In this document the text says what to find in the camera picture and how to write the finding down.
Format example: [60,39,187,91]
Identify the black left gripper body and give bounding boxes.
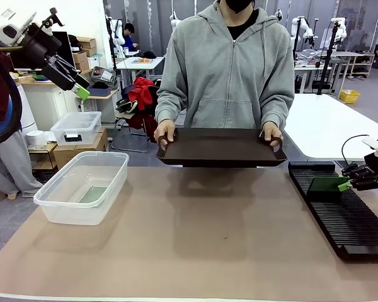
[11,22,76,91]

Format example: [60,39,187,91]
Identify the green rectangular PCB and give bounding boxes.
[307,176,350,194]

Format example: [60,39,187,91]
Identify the green square PCB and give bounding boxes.
[78,185,110,205]

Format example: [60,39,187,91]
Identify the dark brown serving tray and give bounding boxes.
[156,127,288,169]

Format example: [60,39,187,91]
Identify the grey sleeved right forearm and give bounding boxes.
[156,91,190,126]

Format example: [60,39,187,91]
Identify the grey sleeved left forearm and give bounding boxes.
[260,91,295,128]

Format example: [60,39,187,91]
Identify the person's right hand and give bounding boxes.
[153,121,177,147]

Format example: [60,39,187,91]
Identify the person's left hand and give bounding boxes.
[260,122,284,147]

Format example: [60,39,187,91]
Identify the grey plastic bin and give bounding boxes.
[88,86,112,98]

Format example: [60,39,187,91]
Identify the small wooden side table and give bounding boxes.
[77,89,120,114]

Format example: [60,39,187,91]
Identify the black case with label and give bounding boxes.
[91,66,117,84]

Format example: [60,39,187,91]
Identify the wooden top white desk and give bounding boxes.
[15,69,94,131]

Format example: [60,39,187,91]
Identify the clear lidded storage box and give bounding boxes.
[50,111,103,147]

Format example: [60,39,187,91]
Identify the black slotted PCB rack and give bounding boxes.
[287,160,378,262]

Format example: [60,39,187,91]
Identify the black pole stand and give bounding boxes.
[105,14,119,75]

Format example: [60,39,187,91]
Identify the black and white shoes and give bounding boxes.
[115,99,139,120]

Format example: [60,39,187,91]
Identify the large white table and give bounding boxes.
[283,93,378,160]

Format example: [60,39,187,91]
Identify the white air purifier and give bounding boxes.
[14,82,37,131]

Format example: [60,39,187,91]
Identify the white background table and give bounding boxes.
[116,57,164,95]

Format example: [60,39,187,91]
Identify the large brown cardboard box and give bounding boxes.
[52,127,110,171]

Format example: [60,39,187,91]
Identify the red jacket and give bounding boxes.
[122,77,160,144]

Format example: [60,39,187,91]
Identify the seated person in blue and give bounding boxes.
[123,24,140,53]

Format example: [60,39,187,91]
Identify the small white cylinder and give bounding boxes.
[25,130,47,147]

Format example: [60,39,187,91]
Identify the yellow plastic basket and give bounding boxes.
[339,90,361,104]

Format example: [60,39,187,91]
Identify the clear plastic bin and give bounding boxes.
[33,150,130,226]

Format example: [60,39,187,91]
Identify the black tripod stand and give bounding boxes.
[289,18,303,94]
[316,21,341,96]

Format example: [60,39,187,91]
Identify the wooden shelf unit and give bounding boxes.
[332,52,375,79]

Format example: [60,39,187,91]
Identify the clear acrylic cover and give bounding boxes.
[293,48,322,67]

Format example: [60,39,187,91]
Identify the person in grey hoodie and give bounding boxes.
[155,0,295,130]

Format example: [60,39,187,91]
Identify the black face mask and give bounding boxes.
[224,0,255,14]

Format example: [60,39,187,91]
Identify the thin black camera cable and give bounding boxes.
[341,135,371,167]

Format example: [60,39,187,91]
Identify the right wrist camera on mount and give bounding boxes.
[362,138,378,158]

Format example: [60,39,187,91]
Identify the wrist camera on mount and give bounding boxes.
[41,6,65,28]
[362,138,378,158]

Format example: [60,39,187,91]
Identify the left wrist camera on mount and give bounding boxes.
[41,6,65,28]

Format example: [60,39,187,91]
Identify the black sleeved left arm cable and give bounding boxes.
[0,42,23,147]

